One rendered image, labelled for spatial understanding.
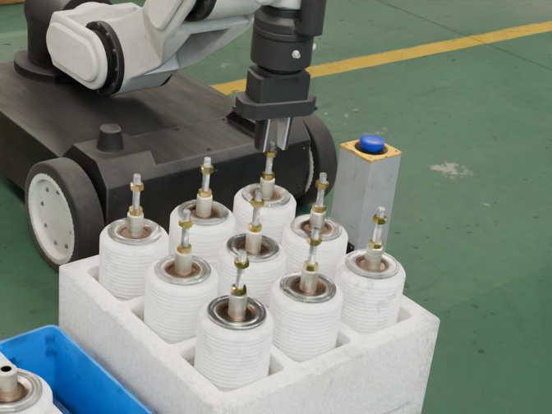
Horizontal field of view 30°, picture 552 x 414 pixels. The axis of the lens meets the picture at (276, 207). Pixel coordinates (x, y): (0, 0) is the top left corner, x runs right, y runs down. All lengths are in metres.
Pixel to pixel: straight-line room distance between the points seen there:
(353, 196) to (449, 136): 0.96
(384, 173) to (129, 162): 0.44
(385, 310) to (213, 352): 0.27
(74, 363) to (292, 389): 0.32
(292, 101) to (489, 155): 1.07
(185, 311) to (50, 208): 0.54
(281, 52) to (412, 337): 0.43
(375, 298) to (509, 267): 0.66
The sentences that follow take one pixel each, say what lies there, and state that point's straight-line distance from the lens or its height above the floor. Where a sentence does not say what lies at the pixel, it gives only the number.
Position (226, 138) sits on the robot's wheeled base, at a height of 0.19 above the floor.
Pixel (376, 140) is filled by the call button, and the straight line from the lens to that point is 1.63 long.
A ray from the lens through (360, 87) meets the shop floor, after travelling 2.80.
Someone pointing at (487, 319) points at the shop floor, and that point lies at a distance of 1.85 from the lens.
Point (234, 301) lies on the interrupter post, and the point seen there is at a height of 0.28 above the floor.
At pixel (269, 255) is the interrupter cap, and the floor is 0.25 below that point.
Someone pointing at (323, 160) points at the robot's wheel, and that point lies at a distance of 2.01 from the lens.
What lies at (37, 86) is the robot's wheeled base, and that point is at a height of 0.17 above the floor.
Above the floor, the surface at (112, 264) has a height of 0.22.
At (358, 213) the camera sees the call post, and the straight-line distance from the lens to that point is 1.64.
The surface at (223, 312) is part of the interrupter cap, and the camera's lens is 1.29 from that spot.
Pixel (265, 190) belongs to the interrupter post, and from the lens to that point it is 1.57.
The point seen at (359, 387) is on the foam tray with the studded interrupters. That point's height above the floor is 0.12.
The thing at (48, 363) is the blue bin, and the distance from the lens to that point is 1.52.
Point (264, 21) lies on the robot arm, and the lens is 1.44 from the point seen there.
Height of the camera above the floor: 0.96
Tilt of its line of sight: 27 degrees down
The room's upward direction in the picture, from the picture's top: 6 degrees clockwise
